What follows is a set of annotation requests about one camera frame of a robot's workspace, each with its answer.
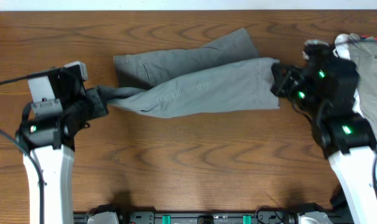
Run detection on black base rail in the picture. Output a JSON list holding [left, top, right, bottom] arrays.
[[73, 203, 353, 224]]

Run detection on olive grey garment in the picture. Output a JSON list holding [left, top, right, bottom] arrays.
[[349, 34, 377, 140]]

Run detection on white garment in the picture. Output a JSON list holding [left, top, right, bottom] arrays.
[[333, 34, 363, 116]]

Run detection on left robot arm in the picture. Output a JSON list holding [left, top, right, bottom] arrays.
[[16, 61, 108, 223]]

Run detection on grey shorts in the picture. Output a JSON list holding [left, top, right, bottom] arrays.
[[100, 28, 279, 118]]

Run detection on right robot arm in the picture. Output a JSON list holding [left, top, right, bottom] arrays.
[[271, 56, 377, 223]]

